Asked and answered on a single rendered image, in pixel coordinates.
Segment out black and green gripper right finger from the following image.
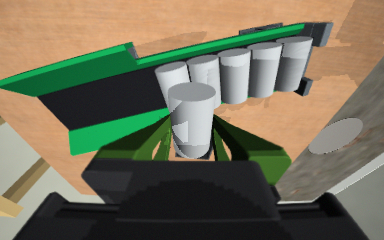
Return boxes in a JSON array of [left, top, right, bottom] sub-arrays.
[[211, 114, 292, 186]]

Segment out dark grey open tray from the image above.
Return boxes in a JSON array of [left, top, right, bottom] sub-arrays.
[[175, 135, 213, 160]]

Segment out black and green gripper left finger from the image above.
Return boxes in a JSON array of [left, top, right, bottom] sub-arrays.
[[92, 114, 172, 161]]

